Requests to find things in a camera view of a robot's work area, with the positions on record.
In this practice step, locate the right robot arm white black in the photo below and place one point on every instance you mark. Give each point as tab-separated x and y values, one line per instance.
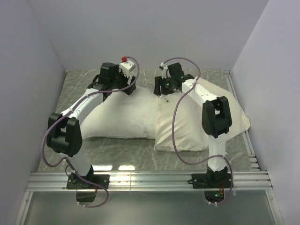
216	120

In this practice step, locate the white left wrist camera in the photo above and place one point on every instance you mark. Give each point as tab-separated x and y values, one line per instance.
127	66

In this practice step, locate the cream pillowcase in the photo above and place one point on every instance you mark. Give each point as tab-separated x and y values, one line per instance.
188	131

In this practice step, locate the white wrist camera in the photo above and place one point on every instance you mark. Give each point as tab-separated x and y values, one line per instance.
164	68
127	66

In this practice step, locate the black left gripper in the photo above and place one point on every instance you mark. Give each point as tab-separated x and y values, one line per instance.
118	72

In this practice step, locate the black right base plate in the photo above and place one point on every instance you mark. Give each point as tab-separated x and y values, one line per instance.
209	181

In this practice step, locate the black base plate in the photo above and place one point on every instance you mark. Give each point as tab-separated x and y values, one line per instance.
209	181
76	183

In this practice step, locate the white pillow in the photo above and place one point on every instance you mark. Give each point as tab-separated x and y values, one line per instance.
123	116

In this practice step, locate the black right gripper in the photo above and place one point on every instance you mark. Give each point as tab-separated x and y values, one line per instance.
158	80

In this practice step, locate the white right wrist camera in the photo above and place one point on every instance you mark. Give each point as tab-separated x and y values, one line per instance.
164	68

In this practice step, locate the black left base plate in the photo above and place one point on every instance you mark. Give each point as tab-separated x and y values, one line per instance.
76	183

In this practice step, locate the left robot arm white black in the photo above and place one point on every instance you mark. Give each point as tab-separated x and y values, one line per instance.
64	129

